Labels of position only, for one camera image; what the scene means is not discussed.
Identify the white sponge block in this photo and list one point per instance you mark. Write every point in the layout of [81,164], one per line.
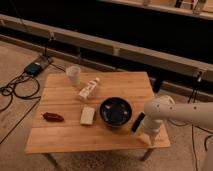
[87,116]

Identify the clear plastic cup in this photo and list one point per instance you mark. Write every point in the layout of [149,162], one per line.
[73,73]

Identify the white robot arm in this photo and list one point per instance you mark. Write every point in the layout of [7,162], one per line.
[164,107]

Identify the black bowl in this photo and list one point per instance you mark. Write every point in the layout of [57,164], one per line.
[115,111]

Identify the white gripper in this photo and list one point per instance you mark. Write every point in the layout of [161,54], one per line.
[149,129]

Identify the wooden table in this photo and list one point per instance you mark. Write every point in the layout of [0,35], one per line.
[61,97]

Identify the white small bottle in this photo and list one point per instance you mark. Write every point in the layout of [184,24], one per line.
[87,90]

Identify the black power adapter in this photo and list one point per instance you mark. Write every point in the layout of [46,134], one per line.
[33,69]

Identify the black eraser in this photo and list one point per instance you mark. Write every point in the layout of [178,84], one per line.
[137,122]

